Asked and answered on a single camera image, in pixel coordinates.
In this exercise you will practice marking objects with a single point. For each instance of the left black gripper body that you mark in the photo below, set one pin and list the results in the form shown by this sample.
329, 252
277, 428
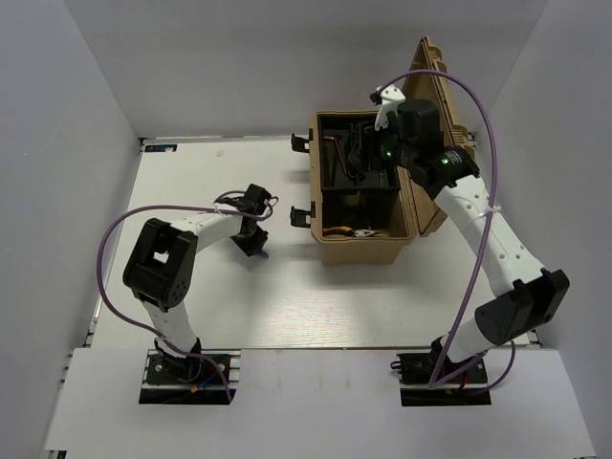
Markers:
250, 241

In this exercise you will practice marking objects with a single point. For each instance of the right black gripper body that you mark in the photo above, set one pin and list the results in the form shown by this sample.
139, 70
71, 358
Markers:
394, 150

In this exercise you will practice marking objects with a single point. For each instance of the brown long hex key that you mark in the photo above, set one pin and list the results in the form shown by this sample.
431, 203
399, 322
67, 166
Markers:
329, 158

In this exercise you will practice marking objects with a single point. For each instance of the tan plastic toolbox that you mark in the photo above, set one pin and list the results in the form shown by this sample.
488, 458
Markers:
405, 214

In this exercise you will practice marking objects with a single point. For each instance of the yellow black needle-nose pliers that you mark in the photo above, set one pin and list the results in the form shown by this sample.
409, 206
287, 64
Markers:
366, 233

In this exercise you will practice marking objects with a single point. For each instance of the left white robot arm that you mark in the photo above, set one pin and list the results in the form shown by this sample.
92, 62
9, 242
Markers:
160, 267

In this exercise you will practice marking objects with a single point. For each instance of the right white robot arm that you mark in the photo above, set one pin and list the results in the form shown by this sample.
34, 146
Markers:
526, 294

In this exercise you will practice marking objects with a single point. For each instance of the black toolbox inner tray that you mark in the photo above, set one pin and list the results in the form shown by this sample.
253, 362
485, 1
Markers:
355, 132

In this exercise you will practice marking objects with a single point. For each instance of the blue label sticker left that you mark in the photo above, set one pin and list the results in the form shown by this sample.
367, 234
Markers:
164, 147

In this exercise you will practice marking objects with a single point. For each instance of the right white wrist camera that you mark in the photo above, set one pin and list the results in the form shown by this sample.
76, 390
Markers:
388, 99

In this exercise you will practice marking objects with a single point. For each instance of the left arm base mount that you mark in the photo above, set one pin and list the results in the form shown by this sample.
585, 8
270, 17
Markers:
162, 384

